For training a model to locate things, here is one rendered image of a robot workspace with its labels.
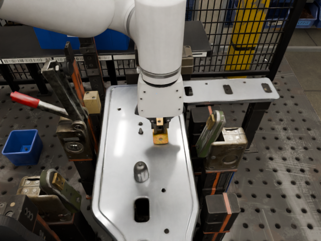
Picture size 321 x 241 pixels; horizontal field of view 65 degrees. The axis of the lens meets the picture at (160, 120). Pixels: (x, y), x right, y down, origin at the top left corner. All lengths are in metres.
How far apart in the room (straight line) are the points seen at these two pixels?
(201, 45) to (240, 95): 0.25
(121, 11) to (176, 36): 0.12
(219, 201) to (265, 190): 0.41
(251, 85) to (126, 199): 0.51
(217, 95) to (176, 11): 0.40
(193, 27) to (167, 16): 0.62
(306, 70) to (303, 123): 1.72
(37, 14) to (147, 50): 0.20
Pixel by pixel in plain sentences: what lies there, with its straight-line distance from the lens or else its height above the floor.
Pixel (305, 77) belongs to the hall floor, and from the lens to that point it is 2.81.
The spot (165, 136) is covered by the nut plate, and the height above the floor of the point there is 1.01.
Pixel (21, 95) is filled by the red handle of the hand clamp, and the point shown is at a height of 1.14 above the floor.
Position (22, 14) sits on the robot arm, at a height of 1.38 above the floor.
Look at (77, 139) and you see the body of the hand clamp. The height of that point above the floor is 1.02.
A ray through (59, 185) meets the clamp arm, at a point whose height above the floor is 1.08.
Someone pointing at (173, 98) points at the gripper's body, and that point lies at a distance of 0.53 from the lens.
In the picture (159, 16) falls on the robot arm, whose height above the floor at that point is 1.32.
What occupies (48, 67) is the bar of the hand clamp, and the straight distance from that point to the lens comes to 0.53.
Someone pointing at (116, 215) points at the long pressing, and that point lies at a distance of 0.54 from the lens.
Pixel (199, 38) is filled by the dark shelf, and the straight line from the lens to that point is 0.97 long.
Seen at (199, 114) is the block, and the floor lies 0.98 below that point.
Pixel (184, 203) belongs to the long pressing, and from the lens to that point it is 0.55.
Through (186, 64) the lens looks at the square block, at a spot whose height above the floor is 1.04.
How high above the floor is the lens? 1.50
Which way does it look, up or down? 47 degrees down
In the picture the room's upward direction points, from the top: straight up
